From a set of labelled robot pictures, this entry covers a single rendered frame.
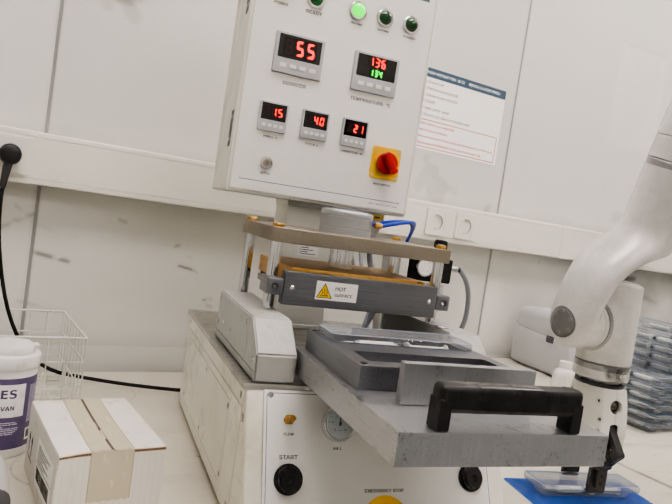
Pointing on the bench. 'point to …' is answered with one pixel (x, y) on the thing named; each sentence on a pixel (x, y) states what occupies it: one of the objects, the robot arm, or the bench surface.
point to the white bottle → (562, 377)
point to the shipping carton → (92, 453)
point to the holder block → (381, 360)
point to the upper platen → (342, 263)
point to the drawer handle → (504, 402)
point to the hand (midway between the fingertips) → (583, 473)
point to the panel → (345, 463)
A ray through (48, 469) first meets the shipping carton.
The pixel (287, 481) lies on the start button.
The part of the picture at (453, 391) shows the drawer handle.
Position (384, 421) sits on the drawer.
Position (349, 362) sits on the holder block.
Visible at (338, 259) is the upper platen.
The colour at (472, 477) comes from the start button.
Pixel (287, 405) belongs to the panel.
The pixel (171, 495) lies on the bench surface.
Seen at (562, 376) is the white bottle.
